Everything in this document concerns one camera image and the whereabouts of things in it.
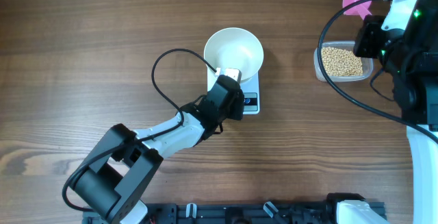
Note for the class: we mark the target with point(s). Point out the white digital kitchen scale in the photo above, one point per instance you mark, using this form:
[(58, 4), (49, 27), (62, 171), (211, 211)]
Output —
[(250, 89)]

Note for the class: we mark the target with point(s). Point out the clear plastic container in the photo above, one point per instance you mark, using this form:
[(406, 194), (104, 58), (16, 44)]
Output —
[(367, 63)]

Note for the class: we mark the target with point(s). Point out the yellow soybeans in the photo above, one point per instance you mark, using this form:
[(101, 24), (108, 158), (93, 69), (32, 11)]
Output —
[(341, 62)]

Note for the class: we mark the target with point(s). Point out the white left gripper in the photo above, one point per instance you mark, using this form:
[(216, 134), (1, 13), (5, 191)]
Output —
[(238, 105)]

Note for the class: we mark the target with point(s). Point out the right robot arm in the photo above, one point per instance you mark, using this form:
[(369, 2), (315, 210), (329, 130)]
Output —
[(414, 74)]

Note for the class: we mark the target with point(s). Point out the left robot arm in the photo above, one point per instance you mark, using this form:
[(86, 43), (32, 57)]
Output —
[(114, 175)]

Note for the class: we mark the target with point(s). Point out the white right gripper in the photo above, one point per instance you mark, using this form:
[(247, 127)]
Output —
[(370, 29)]

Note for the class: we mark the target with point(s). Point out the white bowl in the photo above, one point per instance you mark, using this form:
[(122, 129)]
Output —
[(235, 48)]

